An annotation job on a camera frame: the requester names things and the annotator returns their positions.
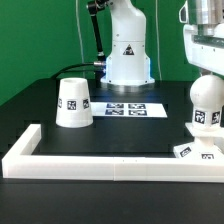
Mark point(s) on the paper sheet with markers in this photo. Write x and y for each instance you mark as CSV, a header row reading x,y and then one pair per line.
x,y
111,109

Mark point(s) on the white lamp base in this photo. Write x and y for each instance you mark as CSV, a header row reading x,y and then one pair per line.
x,y
203,147

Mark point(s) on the white U-shaped fence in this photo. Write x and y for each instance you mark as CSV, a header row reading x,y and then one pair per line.
x,y
21,162

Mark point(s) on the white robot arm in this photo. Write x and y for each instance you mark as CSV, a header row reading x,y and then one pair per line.
x,y
128,68

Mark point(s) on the white lamp shade cone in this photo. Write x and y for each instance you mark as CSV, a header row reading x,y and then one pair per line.
x,y
74,106

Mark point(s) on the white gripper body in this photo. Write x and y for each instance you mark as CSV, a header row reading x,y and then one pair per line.
x,y
204,56

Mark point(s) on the white lamp bulb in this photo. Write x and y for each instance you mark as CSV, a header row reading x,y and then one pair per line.
x,y
207,96

